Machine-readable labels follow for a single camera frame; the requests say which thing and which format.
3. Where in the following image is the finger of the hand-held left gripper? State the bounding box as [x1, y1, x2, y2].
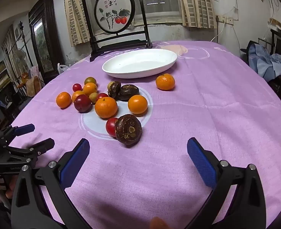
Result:
[0, 123, 35, 148]
[6, 138, 55, 159]

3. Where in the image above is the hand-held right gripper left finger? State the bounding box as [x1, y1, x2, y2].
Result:
[10, 138, 93, 229]

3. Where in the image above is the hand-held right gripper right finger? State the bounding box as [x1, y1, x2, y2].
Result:
[186, 137, 267, 229]

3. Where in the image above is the orange mandarin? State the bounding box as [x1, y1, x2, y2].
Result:
[56, 92, 73, 109]
[155, 73, 176, 91]
[71, 90, 86, 103]
[82, 82, 98, 96]
[128, 95, 148, 115]
[94, 97, 119, 119]

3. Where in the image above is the dark red plum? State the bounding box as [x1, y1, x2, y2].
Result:
[74, 94, 93, 113]

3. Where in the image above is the dark brown water chestnut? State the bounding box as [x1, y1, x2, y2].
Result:
[107, 81, 122, 100]
[115, 114, 142, 146]
[118, 84, 140, 101]

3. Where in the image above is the white oval plate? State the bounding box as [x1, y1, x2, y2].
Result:
[102, 49, 178, 79]

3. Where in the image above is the wicker basket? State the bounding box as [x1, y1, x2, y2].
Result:
[26, 76, 42, 97]

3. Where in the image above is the purple printed tablecloth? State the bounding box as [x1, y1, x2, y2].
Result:
[9, 40, 281, 229]

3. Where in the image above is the standing electric fan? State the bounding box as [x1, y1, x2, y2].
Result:
[12, 49, 28, 75]

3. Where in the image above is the white plastic bag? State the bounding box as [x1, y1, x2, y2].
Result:
[57, 63, 71, 74]

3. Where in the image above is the blurred orange object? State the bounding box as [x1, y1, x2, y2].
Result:
[149, 217, 170, 229]

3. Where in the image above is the dark wooden framed panel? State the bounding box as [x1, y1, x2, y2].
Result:
[28, 0, 65, 80]

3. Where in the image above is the pile of blue clothes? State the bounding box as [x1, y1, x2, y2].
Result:
[248, 43, 281, 81]

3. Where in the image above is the checked beige curtain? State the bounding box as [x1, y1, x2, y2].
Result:
[64, 0, 91, 46]
[177, 0, 215, 28]

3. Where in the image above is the black chair with painted back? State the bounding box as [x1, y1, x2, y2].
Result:
[82, 0, 153, 57]

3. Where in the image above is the white power cable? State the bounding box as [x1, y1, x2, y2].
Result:
[211, 23, 227, 42]

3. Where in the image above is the white wall socket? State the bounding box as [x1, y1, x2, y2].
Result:
[216, 15, 234, 25]

